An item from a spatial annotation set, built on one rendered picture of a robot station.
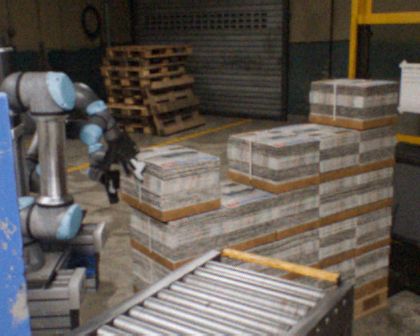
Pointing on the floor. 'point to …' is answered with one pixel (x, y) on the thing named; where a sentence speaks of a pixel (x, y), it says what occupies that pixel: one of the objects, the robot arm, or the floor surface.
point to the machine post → (3, 228)
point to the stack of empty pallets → (139, 109)
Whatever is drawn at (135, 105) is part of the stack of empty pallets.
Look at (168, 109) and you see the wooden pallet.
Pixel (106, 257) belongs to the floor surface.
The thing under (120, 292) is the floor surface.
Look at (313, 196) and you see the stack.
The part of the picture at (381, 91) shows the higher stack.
